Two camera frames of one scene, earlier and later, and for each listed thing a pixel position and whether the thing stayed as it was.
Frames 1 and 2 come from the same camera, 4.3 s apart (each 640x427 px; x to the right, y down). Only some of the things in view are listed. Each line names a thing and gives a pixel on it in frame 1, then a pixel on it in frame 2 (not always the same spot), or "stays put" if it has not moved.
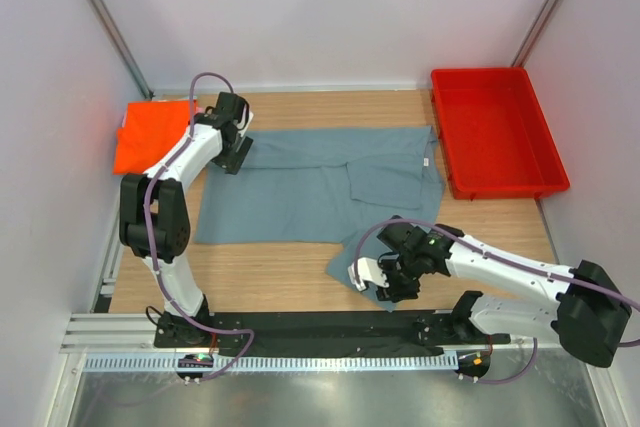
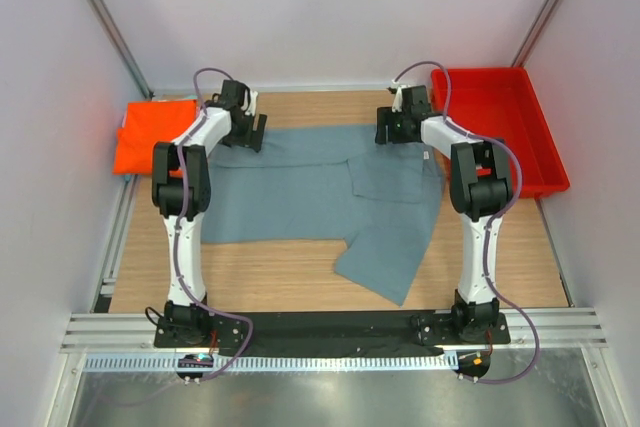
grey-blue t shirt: x=323 y=186 stays put
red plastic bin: x=496 y=139 stays put
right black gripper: x=395 y=292 -> x=384 y=117
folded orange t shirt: x=149 y=133 stays put
